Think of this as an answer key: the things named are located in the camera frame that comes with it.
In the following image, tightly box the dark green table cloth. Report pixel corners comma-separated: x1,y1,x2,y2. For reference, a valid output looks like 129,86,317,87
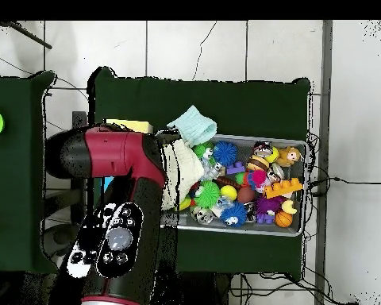
0,70,60,275
86,66,311,276

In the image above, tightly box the cream waffle cloth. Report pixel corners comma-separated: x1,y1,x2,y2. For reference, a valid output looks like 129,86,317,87
160,138,205,211

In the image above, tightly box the shallow clear mesh bin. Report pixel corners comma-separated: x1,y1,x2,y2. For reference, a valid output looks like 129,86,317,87
160,130,308,237

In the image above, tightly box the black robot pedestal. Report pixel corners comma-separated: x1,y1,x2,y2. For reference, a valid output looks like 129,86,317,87
177,272,233,305

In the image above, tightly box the black power cable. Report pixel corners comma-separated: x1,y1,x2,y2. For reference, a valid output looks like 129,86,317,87
307,176,381,198

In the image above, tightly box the orange plastic toy block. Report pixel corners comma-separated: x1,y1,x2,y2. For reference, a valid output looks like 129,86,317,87
263,176,304,199

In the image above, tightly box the blue spiky ball with eyes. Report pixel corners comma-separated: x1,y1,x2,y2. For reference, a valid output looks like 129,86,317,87
219,201,248,229

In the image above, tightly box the brown plush monkey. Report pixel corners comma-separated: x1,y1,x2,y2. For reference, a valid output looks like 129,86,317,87
275,145,302,168

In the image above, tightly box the dark thin rod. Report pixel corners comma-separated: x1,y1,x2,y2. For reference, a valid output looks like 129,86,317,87
0,20,53,50

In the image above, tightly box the black upright panel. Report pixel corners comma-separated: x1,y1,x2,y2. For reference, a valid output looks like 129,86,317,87
71,110,88,225

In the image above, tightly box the plastic toy hamburger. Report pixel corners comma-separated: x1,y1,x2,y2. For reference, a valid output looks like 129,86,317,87
245,155,270,172

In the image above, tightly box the crushed black red can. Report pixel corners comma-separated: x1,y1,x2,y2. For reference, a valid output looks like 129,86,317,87
252,140,274,158

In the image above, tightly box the small orange basketball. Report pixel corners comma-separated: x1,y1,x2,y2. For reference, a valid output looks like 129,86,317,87
275,210,294,229

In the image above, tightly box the green spiky rubber ball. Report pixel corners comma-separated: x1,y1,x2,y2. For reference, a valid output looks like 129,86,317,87
194,180,221,209

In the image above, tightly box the grey rounded object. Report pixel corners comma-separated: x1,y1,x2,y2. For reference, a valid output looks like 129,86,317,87
42,222,81,258

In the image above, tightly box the mint green waffle cloth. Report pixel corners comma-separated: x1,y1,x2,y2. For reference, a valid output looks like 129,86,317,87
166,105,217,149

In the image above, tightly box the purple fuzzy toy figure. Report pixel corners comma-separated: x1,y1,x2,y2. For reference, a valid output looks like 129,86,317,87
254,195,284,225

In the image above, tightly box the yellow tennis ball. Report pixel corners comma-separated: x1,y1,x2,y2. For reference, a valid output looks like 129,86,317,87
220,184,238,202

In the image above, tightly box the wooden box with three holes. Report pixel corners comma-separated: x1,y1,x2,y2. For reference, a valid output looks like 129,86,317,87
101,118,154,193

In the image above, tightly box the blue spiky rubber ball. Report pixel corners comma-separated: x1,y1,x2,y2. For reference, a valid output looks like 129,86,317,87
212,140,238,168

